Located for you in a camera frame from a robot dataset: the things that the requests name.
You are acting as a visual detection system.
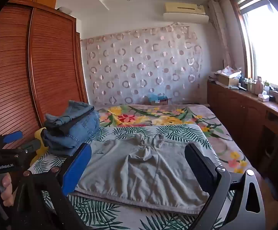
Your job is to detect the folded dark pants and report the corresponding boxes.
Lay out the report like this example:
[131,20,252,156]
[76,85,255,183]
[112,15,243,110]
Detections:
[57,111,99,135]

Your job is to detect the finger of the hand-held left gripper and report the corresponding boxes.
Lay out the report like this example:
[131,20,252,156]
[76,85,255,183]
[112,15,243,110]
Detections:
[0,131,24,150]
[8,140,43,157]

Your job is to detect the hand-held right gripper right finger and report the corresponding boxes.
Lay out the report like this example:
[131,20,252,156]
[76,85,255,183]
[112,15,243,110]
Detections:
[184,143,266,230]

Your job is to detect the folded grey-blue pants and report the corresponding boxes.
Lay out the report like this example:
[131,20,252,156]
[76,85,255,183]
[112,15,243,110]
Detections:
[44,100,95,128]

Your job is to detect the wall air conditioner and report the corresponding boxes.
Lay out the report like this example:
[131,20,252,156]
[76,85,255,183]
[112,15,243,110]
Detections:
[163,2,209,24]

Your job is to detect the wooden slatted wardrobe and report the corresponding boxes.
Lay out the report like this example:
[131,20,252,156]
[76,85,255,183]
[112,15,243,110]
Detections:
[0,0,89,149]

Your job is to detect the grey pants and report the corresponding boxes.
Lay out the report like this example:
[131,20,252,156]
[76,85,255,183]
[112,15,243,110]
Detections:
[75,133,210,216]

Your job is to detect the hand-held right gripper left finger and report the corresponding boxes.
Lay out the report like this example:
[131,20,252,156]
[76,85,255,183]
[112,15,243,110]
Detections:
[11,143,92,230]

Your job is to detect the circle-pattern sheer curtain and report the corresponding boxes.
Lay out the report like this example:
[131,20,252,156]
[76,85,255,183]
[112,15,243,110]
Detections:
[81,23,203,106]

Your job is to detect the folded blue jeans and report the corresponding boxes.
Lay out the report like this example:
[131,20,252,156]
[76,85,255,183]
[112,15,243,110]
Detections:
[43,111,100,157]

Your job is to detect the yellow plush toy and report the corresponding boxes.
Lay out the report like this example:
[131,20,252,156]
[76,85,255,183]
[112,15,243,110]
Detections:
[30,127,49,167]

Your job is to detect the floral blanket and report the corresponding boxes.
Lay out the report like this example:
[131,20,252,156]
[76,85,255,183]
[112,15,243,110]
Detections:
[94,104,252,175]

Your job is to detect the wooden-framed window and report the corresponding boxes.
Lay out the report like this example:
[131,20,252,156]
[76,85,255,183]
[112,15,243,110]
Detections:
[229,0,278,94]

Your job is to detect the box with blue bag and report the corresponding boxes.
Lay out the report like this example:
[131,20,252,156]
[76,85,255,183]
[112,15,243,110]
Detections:
[148,93,173,105]

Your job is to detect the wooden side cabinet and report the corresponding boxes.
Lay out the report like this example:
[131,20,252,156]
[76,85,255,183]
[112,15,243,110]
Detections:
[206,79,278,198]

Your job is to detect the cardboard box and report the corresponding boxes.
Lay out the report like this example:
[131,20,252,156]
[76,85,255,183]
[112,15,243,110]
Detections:
[217,73,240,87]

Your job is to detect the beige window drape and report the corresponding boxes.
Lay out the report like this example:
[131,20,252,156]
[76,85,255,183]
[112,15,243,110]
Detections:
[207,0,240,70]

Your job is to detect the white tissue box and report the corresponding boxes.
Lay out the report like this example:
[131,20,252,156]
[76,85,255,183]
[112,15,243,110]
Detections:
[257,91,270,102]

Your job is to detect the white bottle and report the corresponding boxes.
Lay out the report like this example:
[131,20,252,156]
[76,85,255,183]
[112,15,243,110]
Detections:
[256,76,264,95]

